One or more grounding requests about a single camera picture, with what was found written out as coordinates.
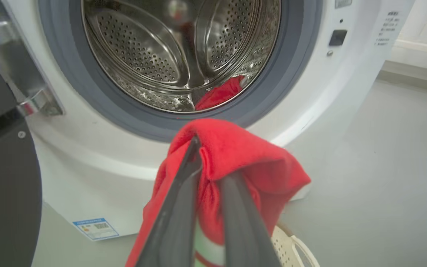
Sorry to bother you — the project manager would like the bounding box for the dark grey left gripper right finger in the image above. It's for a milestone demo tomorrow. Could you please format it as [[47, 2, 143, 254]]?
[[219, 171, 281, 267]]

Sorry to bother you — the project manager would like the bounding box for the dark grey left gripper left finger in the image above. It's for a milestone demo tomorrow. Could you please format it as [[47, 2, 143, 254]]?
[[135, 136, 203, 267]]

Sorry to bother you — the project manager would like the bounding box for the red cloth garment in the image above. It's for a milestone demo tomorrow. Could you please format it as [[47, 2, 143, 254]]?
[[125, 118, 311, 267]]

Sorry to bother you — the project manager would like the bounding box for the red garment in drum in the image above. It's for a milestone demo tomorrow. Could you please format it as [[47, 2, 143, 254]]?
[[195, 76, 245, 111]]

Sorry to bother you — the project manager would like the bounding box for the white front-load washing machine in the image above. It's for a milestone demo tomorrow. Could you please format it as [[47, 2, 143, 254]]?
[[0, 0, 416, 241]]

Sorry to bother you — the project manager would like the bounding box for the cream plastic laundry basket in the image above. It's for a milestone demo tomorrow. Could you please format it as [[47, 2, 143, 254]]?
[[271, 222, 321, 267]]

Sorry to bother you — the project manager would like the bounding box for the dark washing machine door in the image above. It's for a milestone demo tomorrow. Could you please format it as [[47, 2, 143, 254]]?
[[0, 0, 65, 267]]

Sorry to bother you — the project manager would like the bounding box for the blue energy label sticker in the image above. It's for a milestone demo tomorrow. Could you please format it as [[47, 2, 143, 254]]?
[[72, 218, 119, 241]]

